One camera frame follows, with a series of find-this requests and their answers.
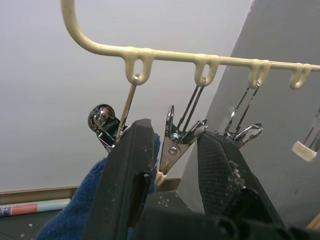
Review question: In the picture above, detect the light wooden strip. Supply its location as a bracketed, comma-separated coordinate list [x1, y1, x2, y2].
[305, 216, 320, 231]

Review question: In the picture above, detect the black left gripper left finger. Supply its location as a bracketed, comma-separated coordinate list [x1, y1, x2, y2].
[86, 118, 155, 240]

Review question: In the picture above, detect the chrome hanger clip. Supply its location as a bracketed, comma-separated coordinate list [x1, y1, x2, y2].
[291, 106, 320, 164]
[154, 76, 209, 187]
[87, 73, 141, 154]
[223, 79, 264, 150]

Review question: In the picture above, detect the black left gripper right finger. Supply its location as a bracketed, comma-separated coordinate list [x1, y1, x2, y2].
[196, 131, 288, 230]

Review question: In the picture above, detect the cream clip hanger frame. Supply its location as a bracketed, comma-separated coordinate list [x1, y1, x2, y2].
[60, 0, 320, 91]

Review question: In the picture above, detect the blue terry sock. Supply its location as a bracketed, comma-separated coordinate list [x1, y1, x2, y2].
[35, 131, 162, 240]

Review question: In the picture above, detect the brass coloured edge rail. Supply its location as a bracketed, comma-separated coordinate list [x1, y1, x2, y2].
[0, 177, 183, 206]

